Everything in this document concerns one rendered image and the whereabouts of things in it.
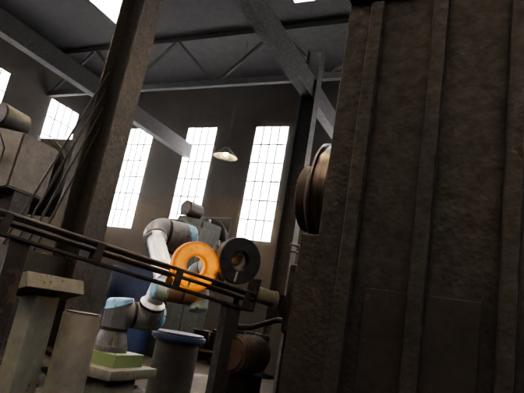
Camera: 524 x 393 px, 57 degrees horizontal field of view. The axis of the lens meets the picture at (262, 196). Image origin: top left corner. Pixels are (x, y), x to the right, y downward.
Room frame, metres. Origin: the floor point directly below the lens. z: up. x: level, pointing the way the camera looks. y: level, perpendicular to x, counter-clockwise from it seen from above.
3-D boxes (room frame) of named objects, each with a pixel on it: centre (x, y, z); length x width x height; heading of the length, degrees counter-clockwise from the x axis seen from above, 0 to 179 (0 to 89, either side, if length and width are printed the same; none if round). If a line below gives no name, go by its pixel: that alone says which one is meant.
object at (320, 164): (1.94, -0.30, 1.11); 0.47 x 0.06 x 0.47; 153
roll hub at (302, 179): (1.98, -0.21, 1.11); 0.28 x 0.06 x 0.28; 153
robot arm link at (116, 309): (2.22, 0.54, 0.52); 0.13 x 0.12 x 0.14; 120
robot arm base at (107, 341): (2.22, 0.54, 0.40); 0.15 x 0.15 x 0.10
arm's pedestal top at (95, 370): (2.22, 0.54, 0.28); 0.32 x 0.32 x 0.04; 65
